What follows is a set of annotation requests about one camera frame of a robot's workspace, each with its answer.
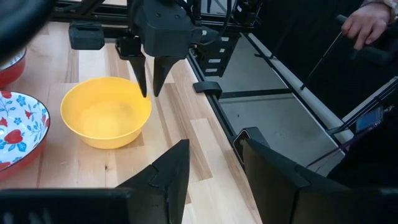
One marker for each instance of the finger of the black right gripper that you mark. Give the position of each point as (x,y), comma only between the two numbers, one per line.
(163,70)
(135,54)

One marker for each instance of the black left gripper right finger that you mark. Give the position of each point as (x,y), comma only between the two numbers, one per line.
(311,205)

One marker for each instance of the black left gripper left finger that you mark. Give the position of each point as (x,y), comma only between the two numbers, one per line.
(77,207)

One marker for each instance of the yellow plastic mini bowl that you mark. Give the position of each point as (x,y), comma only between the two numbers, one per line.
(105,112)

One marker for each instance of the red floral ceramic bowl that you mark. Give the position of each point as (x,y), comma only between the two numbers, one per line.
(12,70)
(21,130)

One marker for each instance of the black labelled controller box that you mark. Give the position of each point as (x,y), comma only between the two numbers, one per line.
(213,65)
(222,45)

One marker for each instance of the person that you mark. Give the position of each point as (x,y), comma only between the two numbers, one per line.
(373,161)

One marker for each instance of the blue badge card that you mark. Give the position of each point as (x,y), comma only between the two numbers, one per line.
(369,119)

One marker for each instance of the person's hand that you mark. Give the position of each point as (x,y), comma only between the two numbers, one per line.
(367,21)

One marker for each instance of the black plastic frame clamp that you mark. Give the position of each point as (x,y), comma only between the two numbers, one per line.
(207,88)

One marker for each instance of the black aluminium table frame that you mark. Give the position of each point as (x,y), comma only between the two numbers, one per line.
(93,14)

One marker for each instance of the black table-level camera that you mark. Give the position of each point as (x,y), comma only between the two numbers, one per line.
(248,135)

